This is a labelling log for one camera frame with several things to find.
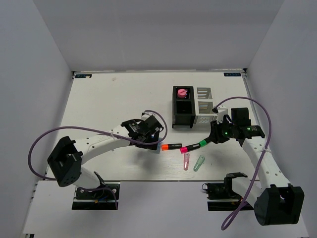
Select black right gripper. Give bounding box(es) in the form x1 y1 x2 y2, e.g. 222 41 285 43
208 117 237 144

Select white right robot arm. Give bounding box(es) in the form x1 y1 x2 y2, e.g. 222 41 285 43
202 106 304 226

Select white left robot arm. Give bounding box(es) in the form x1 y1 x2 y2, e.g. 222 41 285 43
48 114 164 198

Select green cap black highlighter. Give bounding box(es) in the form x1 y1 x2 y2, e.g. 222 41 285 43
199 140 207 147

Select orange cap black highlighter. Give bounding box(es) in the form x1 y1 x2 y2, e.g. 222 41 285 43
161 143 183 151

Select pink cap black highlighter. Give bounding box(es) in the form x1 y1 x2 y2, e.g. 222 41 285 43
180 143 201 154

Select white slotted organizer container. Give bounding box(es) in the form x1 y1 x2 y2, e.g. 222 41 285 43
194 87 216 127

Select black organizer container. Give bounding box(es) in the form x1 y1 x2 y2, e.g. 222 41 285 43
172 86 195 128

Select right blue table label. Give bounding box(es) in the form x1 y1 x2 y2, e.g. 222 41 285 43
223 72 241 77

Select blue table label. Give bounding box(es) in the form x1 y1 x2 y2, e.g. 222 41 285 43
75 74 92 78
223 72 241 77

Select left blue table label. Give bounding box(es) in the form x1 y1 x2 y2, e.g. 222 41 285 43
75 74 92 78

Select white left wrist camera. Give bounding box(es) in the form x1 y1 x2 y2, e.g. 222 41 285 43
141 112 155 120

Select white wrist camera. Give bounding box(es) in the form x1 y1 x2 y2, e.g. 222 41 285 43
212 105 228 124
141 112 155 120

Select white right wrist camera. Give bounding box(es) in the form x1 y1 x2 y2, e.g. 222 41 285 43
212 105 228 124

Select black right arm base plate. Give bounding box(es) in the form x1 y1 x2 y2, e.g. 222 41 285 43
202 182 242 212

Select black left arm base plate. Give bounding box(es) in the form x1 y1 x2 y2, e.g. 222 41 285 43
72 182 120 211

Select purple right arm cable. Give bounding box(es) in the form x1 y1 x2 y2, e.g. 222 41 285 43
212 96 271 231

